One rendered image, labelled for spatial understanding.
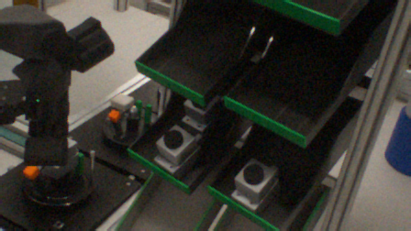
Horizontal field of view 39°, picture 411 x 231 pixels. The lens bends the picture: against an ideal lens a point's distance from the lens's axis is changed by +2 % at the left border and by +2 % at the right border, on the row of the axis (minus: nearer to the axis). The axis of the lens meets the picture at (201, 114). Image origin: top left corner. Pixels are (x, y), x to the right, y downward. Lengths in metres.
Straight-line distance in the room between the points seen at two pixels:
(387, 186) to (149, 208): 0.77
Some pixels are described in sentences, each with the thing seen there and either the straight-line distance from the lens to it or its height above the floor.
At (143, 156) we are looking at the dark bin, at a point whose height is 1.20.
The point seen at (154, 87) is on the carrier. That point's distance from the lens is 1.60.
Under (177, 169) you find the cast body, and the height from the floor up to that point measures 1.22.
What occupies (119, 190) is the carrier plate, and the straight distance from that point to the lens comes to 1.23.
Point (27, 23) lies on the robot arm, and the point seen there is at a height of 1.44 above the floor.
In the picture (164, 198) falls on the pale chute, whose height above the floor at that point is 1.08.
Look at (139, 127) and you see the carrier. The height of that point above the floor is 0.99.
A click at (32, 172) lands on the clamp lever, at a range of 1.11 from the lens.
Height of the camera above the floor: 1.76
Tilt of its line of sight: 32 degrees down
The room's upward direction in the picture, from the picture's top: 9 degrees clockwise
